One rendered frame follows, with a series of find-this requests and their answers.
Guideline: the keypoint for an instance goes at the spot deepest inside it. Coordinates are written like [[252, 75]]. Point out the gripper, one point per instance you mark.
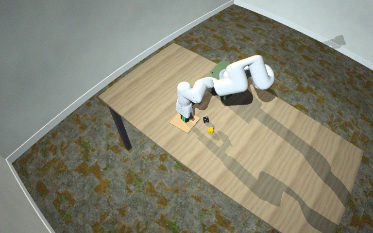
[[185, 111]]

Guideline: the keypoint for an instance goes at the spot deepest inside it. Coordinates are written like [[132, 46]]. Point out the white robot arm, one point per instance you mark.
[[233, 79]]

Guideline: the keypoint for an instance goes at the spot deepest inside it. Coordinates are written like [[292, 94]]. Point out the tan flat mat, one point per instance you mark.
[[179, 123]]

